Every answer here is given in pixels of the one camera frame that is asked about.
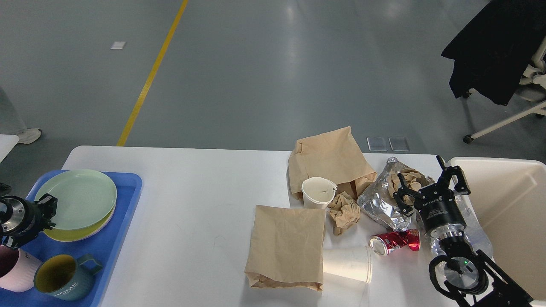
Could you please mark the person's white shoe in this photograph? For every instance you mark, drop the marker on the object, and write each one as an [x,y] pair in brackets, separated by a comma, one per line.
[29,136]

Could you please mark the lying white paper cup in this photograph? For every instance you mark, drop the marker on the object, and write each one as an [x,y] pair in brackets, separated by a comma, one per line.
[354,263]

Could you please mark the white office chair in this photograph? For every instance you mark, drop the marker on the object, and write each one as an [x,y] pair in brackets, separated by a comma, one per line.
[531,87]

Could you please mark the mint green plate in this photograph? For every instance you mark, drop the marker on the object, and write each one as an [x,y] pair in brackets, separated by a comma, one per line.
[84,197]

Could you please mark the floor outlet plate left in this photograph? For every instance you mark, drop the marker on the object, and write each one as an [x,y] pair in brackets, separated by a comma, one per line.
[377,144]

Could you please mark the silver foil bag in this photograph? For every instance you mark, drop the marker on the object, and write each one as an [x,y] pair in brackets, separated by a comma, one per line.
[377,203]

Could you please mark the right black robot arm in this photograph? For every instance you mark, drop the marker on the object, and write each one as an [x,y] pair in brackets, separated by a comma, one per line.
[461,270]

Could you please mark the crumpled brown paper ball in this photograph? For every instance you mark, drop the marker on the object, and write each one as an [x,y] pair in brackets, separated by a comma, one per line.
[344,212]

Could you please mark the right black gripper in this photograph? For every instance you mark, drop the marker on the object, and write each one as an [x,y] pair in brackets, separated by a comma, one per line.
[437,205]

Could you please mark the brown paper in foil bag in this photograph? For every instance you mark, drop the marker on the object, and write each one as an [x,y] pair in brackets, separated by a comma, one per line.
[413,179]

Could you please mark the floor outlet plate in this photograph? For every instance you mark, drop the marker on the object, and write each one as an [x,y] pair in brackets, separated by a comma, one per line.
[399,144]
[377,144]

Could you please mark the black jacket on chair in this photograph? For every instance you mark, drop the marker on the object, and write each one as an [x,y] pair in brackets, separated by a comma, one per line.
[493,50]

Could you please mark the pink ribbed mug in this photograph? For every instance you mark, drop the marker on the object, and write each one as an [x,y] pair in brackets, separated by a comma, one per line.
[17,269]

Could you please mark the upright white paper cup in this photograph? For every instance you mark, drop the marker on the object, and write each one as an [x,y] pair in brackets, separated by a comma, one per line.
[318,192]

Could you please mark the yellow plate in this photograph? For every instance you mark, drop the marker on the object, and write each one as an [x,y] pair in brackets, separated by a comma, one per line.
[79,234]

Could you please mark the beige plastic bin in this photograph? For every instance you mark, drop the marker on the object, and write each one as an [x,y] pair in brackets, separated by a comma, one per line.
[508,197]

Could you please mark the person's grey trouser leg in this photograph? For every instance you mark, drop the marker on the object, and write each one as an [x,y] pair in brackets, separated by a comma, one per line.
[10,121]

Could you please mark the crumpled large brown paper bag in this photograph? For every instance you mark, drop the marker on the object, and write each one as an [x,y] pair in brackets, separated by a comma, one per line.
[335,156]

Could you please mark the crushed red soda can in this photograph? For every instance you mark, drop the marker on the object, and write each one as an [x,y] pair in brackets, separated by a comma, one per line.
[386,243]

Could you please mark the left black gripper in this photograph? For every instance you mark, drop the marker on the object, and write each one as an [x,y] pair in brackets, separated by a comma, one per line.
[20,219]

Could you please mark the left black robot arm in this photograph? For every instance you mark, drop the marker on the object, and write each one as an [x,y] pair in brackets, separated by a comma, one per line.
[22,220]

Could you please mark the floor outlet plate right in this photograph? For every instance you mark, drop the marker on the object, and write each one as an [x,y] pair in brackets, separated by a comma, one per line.
[399,144]

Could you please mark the blue plastic tray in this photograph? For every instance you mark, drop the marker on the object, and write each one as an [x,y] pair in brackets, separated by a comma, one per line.
[103,246]

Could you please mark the teal mug yellow inside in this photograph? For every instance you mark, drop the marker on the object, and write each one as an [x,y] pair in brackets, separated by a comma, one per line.
[67,278]

